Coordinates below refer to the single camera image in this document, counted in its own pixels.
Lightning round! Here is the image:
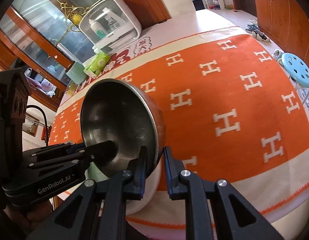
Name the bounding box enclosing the white storage box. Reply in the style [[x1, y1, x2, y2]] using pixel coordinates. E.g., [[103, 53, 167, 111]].
[[79, 0, 142, 55]]

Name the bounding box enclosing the red white table mat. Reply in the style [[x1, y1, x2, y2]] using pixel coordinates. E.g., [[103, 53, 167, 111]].
[[75, 36, 153, 92]]

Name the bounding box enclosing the black cable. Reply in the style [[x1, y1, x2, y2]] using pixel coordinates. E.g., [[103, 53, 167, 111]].
[[26, 104, 50, 147]]

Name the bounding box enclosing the green plate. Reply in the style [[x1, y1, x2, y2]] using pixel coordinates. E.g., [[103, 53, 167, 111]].
[[85, 163, 109, 182]]

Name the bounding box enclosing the mint green canister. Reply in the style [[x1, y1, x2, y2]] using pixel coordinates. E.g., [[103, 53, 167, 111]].
[[66, 61, 87, 85]]

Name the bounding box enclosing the large white plate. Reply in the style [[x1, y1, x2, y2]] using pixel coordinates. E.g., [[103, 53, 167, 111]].
[[124, 164, 163, 216]]

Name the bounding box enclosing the blue plastic stool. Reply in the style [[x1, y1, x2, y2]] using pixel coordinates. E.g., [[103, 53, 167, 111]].
[[278, 53, 309, 104]]

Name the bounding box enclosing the orange H pattern cloth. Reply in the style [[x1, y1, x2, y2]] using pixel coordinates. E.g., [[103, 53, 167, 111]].
[[48, 26, 309, 230]]

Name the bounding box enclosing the wooden wall cabinet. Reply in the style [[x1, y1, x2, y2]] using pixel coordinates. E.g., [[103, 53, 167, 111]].
[[255, 0, 309, 67]]

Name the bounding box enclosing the green tissue pack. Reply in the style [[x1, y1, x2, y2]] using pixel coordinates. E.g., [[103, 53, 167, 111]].
[[84, 52, 110, 77]]

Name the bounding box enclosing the dark steel bowl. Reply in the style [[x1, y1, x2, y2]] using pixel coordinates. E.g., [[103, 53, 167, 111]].
[[80, 79, 166, 178]]

